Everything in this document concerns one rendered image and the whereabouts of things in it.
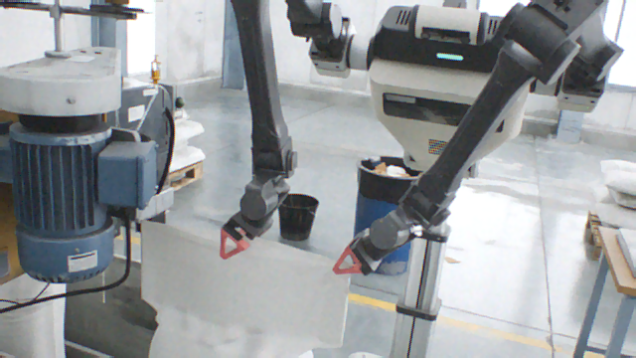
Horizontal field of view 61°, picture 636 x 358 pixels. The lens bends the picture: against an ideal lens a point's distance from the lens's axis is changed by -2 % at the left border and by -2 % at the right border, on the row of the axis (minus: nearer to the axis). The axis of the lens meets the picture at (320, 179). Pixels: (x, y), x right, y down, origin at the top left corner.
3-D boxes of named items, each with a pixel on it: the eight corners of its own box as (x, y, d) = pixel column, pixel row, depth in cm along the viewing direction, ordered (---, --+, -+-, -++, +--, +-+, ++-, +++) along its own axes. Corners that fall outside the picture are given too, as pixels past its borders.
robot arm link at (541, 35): (625, -14, 70) (563, -56, 74) (552, 69, 75) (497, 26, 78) (625, 53, 109) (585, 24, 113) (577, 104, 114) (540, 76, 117)
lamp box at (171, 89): (183, 118, 141) (184, 84, 139) (173, 121, 137) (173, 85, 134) (158, 114, 143) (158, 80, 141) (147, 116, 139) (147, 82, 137)
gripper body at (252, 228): (226, 223, 114) (243, 197, 111) (247, 207, 123) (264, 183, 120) (250, 243, 113) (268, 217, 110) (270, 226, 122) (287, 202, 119)
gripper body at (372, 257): (347, 249, 107) (377, 230, 104) (362, 231, 116) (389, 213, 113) (367, 275, 107) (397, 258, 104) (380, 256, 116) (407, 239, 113)
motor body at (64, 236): (133, 262, 98) (131, 124, 91) (71, 299, 84) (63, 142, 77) (67, 243, 102) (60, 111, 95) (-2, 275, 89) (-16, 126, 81)
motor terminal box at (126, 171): (158, 204, 96) (159, 140, 93) (147, 226, 87) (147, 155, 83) (110, 201, 95) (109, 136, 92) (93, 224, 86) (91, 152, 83)
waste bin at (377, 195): (423, 254, 378) (438, 163, 359) (409, 286, 332) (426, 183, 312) (357, 239, 392) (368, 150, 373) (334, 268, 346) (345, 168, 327)
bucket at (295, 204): (322, 232, 399) (325, 198, 391) (307, 247, 372) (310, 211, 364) (283, 223, 408) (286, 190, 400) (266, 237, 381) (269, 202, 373)
